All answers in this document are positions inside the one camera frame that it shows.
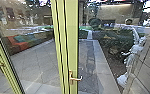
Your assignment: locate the green framed glass door leaf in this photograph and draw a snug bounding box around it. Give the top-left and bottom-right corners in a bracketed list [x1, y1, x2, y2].
[68, 0, 150, 94]

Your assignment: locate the brass door handle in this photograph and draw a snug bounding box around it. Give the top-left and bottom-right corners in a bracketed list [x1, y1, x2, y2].
[68, 69, 84, 86]

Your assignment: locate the round trimmed bush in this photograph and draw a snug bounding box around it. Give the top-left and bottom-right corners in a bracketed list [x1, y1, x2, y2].
[88, 17, 103, 32]

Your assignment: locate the low green shrub bed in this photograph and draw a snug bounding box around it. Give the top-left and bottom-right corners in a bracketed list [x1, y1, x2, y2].
[92, 28, 139, 61]

